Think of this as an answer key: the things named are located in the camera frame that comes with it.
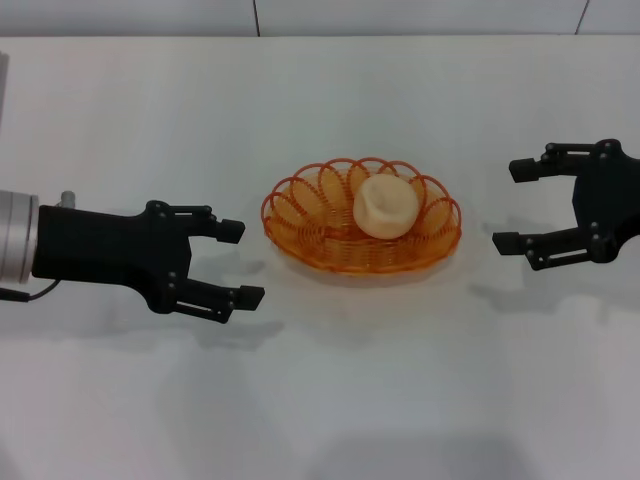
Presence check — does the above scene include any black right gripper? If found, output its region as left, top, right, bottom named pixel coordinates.
left=492, top=138, right=640, bottom=272

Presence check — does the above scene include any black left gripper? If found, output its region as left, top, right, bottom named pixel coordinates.
left=31, top=199, right=266, bottom=324

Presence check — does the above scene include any orange wire basket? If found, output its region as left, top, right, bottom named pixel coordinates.
left=261, top=157, right=462, bottom=276

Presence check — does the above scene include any cream steamed bun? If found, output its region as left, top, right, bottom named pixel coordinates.
left=353, top=174, right=420, bottom=239

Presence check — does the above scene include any thin grey cable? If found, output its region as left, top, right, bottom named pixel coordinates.
left=0, top=279, right=60, bottom=302

